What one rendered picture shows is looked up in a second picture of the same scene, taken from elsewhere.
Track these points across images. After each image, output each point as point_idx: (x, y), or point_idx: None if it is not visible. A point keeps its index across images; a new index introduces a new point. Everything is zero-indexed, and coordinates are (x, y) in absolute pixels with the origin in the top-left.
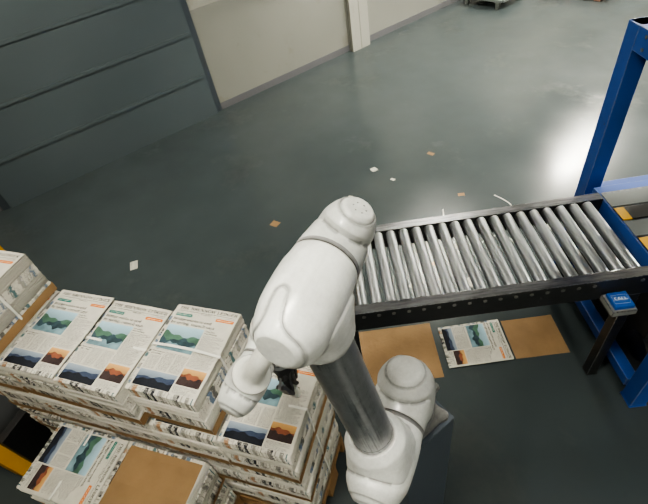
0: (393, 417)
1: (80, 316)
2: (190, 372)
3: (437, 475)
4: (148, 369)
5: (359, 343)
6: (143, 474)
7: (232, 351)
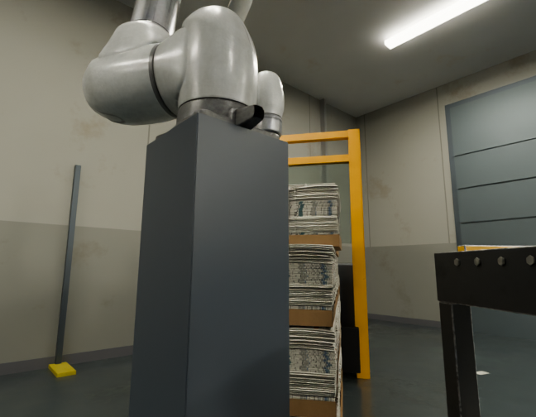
0: (160, 27)
1: None
2: None
3: (167, 373)
4: None
5: (454, 349)
6: None
7: (304, 203)
